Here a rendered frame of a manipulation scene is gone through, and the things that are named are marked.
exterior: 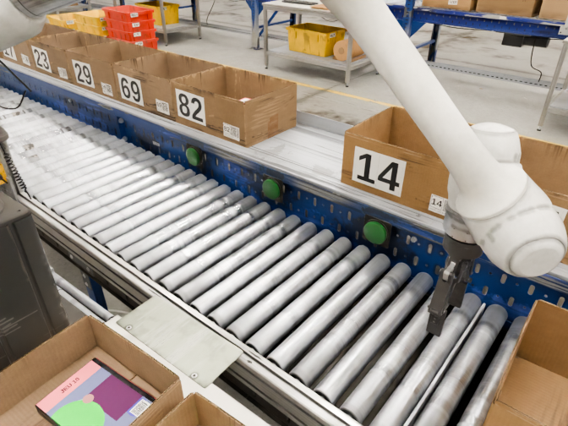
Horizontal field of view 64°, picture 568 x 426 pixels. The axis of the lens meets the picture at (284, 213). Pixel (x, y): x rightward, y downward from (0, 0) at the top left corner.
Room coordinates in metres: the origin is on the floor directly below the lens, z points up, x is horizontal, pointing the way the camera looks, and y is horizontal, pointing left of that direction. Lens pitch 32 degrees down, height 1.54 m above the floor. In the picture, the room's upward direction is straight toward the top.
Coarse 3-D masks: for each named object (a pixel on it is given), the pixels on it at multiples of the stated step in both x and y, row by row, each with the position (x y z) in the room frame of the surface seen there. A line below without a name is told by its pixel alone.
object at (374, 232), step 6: (372, 222) 1.06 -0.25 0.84; (378, 222) 1.06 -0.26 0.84; (366, 228) 1.07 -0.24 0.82; (372, 228) 1.06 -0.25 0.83; (378, 228) 1.05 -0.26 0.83; (384, 228) 1.04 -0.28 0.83; (366, 234) 1.07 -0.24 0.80; (372, 234) 1.05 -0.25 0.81; (378, 234) 1.04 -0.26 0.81; (384, 234) 1.03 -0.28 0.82; (372, 240) 1.05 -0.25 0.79; (378, 240) 1.04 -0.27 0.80; (384, 240) 1.03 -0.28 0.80
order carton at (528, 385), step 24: (552, 312) 0.65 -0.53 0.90; (528, 336) 0.66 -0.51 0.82; (552, 336) 0.64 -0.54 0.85; (528, 360) 0.65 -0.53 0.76; (552, 360) 0.63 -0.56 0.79; (504, 384) 0.59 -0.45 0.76; (528, 384) 0.59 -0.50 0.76; (552, 384) 0.59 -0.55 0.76; (504, 408) 0.43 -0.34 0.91; (528, 408) 0.54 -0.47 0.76; (552, 408) 0.54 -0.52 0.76
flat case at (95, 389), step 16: (96, 368) 0.61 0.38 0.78; (64, 384) 0.57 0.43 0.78; (80, 384) 0.57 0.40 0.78; (96, 384) 0.57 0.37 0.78; (112, 384) 0.57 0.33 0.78; (128, 384) 0.57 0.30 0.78; (48, 400) 0.53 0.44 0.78; (64, 400) 0.53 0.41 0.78; (80, 400) 0.53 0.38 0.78; (96, 400) 0.53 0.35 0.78; (112, 400) 0.53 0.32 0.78; (128, 400) 0.54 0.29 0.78; (144, 400) 0.54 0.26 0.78; (48, 416) 0.50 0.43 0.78; (64, 416) 0.50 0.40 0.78; (80, 416) 0.50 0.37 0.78; (96, 416) 0.50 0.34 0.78; (112, 416) 0.50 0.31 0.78; (128, 416) 0.50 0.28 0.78
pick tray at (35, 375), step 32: (96, 320) 0.68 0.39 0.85; (32, 352) 0.59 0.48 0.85; (64, 352) 0.64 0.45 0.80; (96, 352) 0.67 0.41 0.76; (128, 352) 0.62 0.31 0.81; (0, 384) 0.54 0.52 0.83; (32, 384) 0.57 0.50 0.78; (160, 384) 0.57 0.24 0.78; (0, 416) 0.52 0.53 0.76; (32, 416) 0.52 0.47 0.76; (160, 416) 0.49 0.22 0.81
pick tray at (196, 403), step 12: (192, 396) 0.50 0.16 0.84; (204, 396) 0.50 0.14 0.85; (180, 408) 0.48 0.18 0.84; (192, 408) 0.50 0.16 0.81; (204, 408) 0.49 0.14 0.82; (216, 408) 0.47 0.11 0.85; (168, 420) 0.46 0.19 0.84; (180, 420) 0.48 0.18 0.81; (192, 420) 0.49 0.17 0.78; (204, 420) 0.50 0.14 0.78; (216, 420) 0.48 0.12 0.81; (228, 420) 0.46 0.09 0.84
